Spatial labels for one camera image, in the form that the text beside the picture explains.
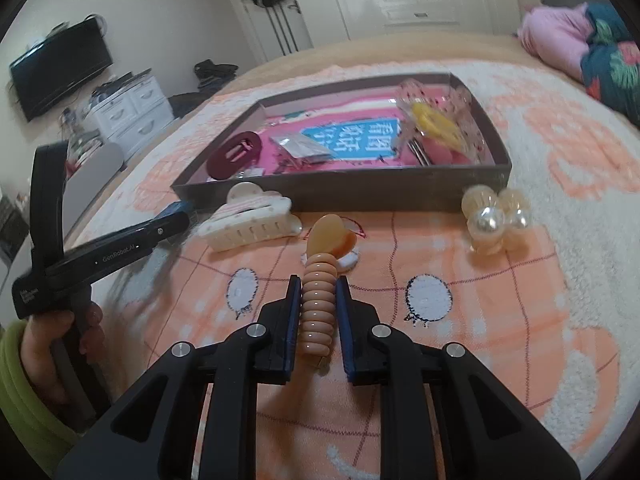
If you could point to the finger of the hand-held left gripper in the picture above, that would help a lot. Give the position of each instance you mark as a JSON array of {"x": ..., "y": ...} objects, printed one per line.
[
  {"x": 125, "y": 247},
  {"x": 47, "y": 200}
]

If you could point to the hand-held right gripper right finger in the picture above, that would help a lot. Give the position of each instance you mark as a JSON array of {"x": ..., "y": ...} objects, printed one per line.
[{"x": 344, "y": 330}]

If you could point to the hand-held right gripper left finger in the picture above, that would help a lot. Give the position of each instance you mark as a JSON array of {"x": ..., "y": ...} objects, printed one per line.
[{"x": 292, "y": 330}]

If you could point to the white hair claw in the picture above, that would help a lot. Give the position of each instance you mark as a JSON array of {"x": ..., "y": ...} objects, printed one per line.
[{"x": 250, "y": 222}]

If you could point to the dark shallow cardboard box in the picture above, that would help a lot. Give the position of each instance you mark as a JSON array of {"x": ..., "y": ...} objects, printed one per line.
[{"x": 350, "y": 192}]

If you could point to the dark red oval hair clip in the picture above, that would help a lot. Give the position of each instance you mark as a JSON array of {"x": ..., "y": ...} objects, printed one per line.
[{"x": 235, "y": 155}]

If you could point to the clear plastic earring bag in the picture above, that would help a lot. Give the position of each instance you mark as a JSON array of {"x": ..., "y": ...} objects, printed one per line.
[{"x": 305, "y": 147}]

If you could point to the pink fluffy hair clip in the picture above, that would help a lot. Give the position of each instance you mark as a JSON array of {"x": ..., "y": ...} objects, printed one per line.
[{"x": 450, "y": 155}]

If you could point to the yellow hair clip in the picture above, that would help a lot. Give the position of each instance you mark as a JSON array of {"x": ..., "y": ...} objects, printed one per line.
[{"x": 435, "y": 122}]

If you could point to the person's left forearm green sleeve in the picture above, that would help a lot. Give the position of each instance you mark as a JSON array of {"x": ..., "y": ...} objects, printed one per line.
[{"x": 20, "y": 415}]

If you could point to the person's left hand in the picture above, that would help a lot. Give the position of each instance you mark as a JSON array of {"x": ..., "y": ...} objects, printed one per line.
[{"x": 36, "y": 360}]

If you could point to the white drawer cabinet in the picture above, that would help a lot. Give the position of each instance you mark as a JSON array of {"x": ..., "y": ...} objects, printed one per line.
[{"x": 135, "y": 110}]

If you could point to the dark cloth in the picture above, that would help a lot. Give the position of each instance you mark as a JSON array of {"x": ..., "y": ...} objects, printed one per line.
[{"x": 186, "y": 105}]

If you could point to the orange and white printed blanket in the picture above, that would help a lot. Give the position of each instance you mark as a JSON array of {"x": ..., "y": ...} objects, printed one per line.
[{"x": 500, "y": 310}]

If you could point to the pearl hair clip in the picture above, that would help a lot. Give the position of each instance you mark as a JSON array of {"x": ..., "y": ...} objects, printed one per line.
[{"x": 492, "y": 220}]

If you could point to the black clothes pile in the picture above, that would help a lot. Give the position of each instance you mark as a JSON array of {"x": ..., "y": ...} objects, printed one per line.
[{"x": 216, "y": 74}]

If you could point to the white door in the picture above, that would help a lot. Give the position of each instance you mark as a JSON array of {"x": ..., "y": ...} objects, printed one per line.
[{"x": 265, "y": 30}]

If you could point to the pink quilt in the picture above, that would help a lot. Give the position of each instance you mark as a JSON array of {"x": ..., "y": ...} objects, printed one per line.
[{"x": 555, "y": 40}]

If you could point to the teal floral quilt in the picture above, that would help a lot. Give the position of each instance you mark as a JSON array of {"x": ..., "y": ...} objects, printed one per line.
[{"x": 612, "y": 65}]

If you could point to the black wall television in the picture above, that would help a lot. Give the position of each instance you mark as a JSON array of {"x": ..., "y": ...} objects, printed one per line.
[{"x": 60, "y": 70}]

